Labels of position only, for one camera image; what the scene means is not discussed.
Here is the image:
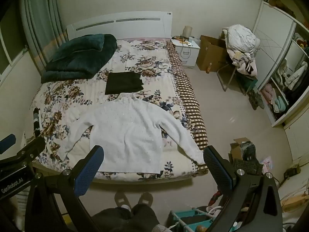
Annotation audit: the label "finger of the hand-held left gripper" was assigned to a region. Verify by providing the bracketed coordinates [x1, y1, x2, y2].
[0, 134, 17, 154]
[13, 137, 46, 162]

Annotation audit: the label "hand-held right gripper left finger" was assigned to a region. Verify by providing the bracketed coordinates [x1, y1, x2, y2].
[26, 145, 105, 232]

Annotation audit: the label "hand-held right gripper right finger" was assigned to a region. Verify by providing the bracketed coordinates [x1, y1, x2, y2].
[203, 145, 283, 232]

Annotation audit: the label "white knit sweater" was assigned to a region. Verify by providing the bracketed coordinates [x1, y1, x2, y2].
[57, 92, 205, 174]

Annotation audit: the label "teal folded clothes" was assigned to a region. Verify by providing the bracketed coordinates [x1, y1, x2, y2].
[272, 96, 289, 113]

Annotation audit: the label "pink folded clothes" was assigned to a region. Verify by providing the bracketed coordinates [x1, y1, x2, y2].
[262, 84, 277, 102]

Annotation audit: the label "pile of clothes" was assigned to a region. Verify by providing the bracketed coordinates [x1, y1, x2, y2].
[222, 24, 261, 76]

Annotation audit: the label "striped cloth beside bed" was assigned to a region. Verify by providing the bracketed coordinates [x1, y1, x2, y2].
[32, 108, 42, 136]

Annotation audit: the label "black keyboard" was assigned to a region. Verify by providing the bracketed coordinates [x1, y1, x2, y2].
[232, 159, 263, 176]

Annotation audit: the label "small open cardboard box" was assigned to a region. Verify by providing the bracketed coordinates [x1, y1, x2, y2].
[229, 138, 257, 165]

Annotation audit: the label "beige slipper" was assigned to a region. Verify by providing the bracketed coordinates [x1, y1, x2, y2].
[138, 192, 154, 207]
[114, 190, 132, 209]

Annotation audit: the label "teal storage rack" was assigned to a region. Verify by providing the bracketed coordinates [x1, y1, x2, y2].
[169, 208, 218, 232]

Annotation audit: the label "person's legs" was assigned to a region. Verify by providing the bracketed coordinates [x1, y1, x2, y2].
[91, 203, 160, 232]

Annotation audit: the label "brown checked bed sheet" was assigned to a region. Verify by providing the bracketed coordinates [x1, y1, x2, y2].
[166, 42, 208, 174]

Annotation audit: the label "white cabinet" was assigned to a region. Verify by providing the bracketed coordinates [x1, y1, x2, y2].
[284, 116, 309, 163]

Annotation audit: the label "metal folding chair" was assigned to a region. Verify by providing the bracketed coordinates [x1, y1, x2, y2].
[216, 63, 257, 95]

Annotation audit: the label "black folded garment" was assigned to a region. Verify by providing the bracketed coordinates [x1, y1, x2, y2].
[105, 72, 144, 95]

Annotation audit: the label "dark green blanket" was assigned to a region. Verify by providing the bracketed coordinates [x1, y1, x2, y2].
[41, 34, 118, 84]

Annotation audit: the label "large cardboard box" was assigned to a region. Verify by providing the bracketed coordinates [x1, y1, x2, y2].
[196, 35, 233, 73]

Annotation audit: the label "white nightstand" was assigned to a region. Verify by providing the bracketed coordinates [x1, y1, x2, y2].
[171, 37, 201, 68]

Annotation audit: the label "white hanging jacket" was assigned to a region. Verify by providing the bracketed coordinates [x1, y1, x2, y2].
[284, 61, 308, 90]

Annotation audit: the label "floral bed blanket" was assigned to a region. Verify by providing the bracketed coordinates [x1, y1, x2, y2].
[31, 39, 209, 180]

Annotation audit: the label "green curtain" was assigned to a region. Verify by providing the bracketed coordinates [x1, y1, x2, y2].
[19, 0, 68, 71]

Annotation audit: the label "white wardrobe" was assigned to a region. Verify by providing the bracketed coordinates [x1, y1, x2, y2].
[251, 0, 309, 127]

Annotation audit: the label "white bed headboard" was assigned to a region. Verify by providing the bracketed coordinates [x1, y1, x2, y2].
[66, 11, 173, 41]

